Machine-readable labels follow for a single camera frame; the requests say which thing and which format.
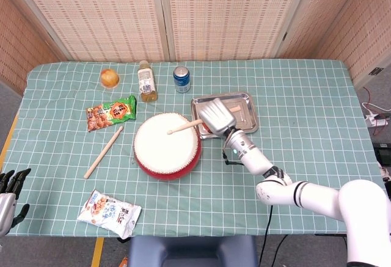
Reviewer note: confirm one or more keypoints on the orange-tipped right robot hand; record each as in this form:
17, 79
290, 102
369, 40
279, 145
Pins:
217, 117

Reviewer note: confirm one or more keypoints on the black-fingered left robot hand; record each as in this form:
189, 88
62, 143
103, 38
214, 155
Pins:
6, 203

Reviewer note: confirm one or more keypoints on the wooden drumstick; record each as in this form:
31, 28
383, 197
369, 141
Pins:
183, 127
104, 152

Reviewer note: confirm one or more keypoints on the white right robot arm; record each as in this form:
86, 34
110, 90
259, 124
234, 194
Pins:
305, 190

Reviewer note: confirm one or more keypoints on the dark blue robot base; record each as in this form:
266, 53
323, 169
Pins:
192, 251

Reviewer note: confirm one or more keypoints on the stainless steel tray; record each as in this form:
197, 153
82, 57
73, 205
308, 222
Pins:
247, 111

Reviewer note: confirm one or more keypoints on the red and white drum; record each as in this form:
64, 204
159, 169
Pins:
166, 151

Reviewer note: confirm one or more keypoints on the blue drink can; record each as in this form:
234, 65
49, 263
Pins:
182, 82

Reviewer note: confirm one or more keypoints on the tea bottle with label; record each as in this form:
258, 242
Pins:
146, 83

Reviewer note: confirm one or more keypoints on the green checked tablecloth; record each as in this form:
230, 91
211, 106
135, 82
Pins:
305, 126

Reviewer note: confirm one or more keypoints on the bamboo folding screen panel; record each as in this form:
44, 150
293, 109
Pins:
369, 28
21, 50
100, 16
229, 16
317, 19

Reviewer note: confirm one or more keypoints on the white snack bag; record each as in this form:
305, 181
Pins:
108, 213

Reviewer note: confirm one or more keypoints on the black screen hinge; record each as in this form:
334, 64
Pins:
284, 36

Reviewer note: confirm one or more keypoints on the green and orange snack bag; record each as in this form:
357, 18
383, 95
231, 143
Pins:
110, 114

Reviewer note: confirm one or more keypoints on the white power strip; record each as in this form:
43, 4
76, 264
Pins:
376, 121

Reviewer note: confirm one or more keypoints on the metal screen hinge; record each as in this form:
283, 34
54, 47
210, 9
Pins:
376, 71

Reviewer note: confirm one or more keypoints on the black box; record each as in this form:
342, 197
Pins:
383, 154

